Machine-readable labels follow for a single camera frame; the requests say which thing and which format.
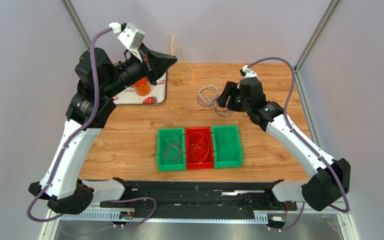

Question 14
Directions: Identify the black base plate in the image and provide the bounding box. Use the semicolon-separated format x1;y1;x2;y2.
99;186;298;214

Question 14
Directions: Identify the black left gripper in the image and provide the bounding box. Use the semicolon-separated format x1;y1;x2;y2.
101;43;177;100

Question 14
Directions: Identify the left green plastic bin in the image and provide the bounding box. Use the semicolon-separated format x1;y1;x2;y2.
156;128;186;172

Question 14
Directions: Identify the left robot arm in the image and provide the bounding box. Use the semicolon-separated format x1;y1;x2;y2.
28;44;178;215

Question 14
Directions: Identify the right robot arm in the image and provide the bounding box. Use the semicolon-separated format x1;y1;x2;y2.
216;77;351;212

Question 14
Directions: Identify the orange cable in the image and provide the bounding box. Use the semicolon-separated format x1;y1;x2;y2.
187;132;213;164

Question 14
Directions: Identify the green plastic bin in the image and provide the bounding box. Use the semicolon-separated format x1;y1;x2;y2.
211;125;243;168
156;128;186;172

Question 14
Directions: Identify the orange glass cup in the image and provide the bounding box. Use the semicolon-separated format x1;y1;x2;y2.
133;77;152;97

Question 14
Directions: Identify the right green plastic bin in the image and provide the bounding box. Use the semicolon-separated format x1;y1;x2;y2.
211;125;243;168

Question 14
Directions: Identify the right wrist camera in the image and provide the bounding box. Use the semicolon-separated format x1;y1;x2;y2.
239;65;258;79

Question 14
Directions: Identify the red plastic bin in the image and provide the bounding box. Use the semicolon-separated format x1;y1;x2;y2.
184;126;215;170

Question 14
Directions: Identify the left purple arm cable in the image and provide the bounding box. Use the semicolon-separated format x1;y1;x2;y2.
26;27;158;231

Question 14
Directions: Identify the white cable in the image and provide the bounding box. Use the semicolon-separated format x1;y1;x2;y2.
196;77;224;109

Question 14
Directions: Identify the white strawberry tray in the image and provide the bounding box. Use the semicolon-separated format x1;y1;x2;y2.
113;72;168;106

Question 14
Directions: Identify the aluminium frame rail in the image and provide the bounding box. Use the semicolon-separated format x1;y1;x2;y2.
38;186;361;240

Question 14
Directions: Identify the yellow cable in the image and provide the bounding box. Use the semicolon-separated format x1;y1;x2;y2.
164;34;195;122

